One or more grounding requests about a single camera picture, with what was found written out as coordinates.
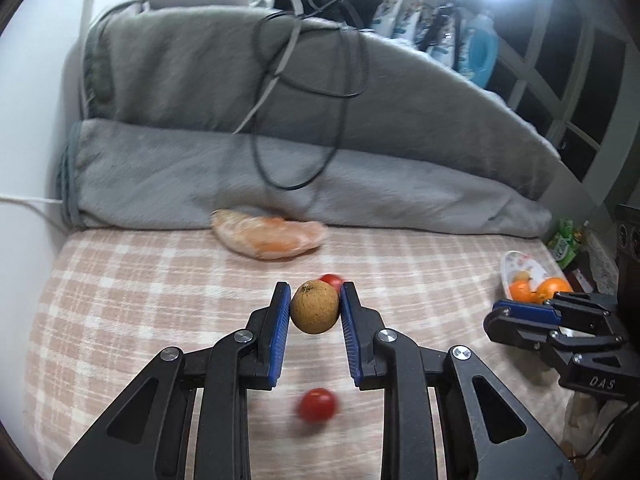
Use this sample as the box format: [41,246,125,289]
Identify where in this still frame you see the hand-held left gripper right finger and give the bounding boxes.
[340,281,578,480]

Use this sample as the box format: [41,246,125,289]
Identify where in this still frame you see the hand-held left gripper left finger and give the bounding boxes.
[52,281,293,480]

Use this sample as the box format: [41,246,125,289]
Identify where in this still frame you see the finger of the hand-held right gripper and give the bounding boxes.
[492,291,627,334]
[482,311,627,367]

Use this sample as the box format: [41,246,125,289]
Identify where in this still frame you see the small orange mandarin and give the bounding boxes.
[509,280,538,303]
[536,277,573,305]

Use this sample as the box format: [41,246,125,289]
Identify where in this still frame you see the floral white plate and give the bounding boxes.
[501,250,571,306]

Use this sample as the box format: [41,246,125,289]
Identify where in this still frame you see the green cardboard carton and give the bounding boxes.
[547,217,583,267]

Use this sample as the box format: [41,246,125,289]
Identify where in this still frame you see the white lace cloth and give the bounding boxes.
[582,237,621,293]

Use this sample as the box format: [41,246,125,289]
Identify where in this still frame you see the plastic bag of oranges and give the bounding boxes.
[210,209,328,261]

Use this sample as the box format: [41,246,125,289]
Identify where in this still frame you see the beige checkered tablecloth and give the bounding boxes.
[25,225,591,480]

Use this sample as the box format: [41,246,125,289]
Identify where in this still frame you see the rolled grey blanket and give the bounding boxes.
[59,120,553,238]

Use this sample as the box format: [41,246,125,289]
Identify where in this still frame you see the blue detergent bottle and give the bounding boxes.
[457,12,497,87]

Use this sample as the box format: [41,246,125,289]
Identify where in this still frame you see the draped grey blanket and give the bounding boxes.
[80,7,561,201]

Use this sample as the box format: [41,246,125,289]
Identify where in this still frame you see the looped black cable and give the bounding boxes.
[250,0,371,191]

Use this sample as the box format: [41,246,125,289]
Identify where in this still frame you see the flat grey cable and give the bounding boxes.
[232,0,311,135]

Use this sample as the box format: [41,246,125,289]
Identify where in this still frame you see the thin white cable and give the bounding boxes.
[0,194,63,206]

